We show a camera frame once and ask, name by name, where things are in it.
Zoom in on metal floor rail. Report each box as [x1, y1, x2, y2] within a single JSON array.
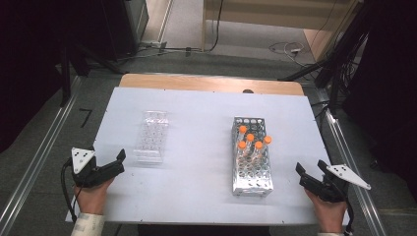
[[0, 77, 83, 236], [314, 88, 389, 236]]

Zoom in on dark curtain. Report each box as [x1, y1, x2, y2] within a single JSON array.
[[340, 0, 417, 185]]

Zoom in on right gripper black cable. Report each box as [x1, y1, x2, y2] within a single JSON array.
[[342, 193, 356, 236]]

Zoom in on hanging black cable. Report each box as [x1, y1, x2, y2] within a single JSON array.
[[208, 0, 224, 53]]

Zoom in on black cabinet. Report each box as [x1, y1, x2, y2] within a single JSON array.
[[99, 0, 140, 62]]

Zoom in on beige wooden furniture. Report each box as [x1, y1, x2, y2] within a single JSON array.
[[201, 0, 363, 63]]

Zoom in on black stand with cables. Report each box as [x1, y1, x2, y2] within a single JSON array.
[[277, 0, 373, 114]]

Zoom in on black metal stand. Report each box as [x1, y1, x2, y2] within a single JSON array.
[[58, 40, 130, 108]]

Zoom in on white board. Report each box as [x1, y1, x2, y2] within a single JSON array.
[[65, 87, 352, 226]]

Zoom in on person's right hand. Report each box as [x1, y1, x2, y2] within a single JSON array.
[[304, 189, 348, 234]]

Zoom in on metal tube rack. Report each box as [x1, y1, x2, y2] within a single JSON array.
[[231, 116, 274, 198]]

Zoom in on clear plastic tube rack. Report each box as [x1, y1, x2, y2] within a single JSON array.
[[133, 110, 170, 165]]

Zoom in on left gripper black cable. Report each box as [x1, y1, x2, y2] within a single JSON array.
[[60, 158, 79, 224]]

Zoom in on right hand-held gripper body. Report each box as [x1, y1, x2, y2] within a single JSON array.
[[311, 164, 372, 204]]

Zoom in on grey power strip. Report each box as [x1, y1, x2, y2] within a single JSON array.
[[140, 40, 169, 51]]

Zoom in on white floor cable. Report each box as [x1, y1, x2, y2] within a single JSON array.
[[268, 41, 307, 68]]

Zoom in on grey metal cabinet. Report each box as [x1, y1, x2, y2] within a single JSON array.
[[124, 0, 150, 47]]

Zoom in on person's left hand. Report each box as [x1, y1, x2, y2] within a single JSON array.
[[73, 178, 114, 215]]

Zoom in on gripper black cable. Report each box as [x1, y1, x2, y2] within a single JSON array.
[[60, 158, 79, 224], [342, 193, 356, 236]]

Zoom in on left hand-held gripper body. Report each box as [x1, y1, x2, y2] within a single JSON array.
[[71, 147, 111, 189]]

